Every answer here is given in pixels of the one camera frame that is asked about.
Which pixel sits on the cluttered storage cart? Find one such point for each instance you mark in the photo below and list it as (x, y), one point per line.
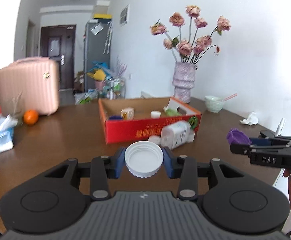
(100, 82)

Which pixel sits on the crumpled white tissue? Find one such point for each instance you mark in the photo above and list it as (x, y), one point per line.
(252, 119)

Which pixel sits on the white plastic bottle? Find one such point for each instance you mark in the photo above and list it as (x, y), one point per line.
(177, 134)

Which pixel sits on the dried pink flowers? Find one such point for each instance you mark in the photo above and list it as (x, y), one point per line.
(190, 48)

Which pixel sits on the purple ceramic vase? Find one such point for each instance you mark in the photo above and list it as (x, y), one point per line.
(184, 80)

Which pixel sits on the large white lid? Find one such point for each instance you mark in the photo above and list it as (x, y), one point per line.
(143, 159)

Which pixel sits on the dark entrance door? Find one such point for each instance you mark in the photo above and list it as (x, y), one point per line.
(58, 43)

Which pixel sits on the white round jar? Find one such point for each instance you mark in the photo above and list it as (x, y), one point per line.
(155, 114)

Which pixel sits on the orange fruit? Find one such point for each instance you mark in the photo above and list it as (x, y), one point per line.
(30, 117)

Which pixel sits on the green white bottle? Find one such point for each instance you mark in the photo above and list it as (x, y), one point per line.
(171, 112)

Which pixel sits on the red cardboard box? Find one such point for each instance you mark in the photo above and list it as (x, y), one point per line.
(143, 126)

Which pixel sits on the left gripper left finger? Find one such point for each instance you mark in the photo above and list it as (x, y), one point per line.
(103, 168)

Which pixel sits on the purple cap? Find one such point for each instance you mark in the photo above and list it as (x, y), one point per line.
(236, 136)

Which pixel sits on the pink suitcase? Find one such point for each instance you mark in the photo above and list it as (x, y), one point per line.
(31, 83)

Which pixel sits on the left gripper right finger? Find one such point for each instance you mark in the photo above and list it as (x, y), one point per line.
(184, 168)

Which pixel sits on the grey refrigerator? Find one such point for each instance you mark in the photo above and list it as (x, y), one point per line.
(96, 31)

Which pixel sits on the small yellow box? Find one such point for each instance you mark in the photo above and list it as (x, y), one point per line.
(127, 113)

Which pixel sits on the pale green bowl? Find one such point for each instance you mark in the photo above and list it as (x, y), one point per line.
(214, 104)

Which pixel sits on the pink straw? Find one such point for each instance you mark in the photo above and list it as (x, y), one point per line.
(229, 97)

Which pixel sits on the blue round object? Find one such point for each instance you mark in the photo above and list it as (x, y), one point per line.
(115, 117)

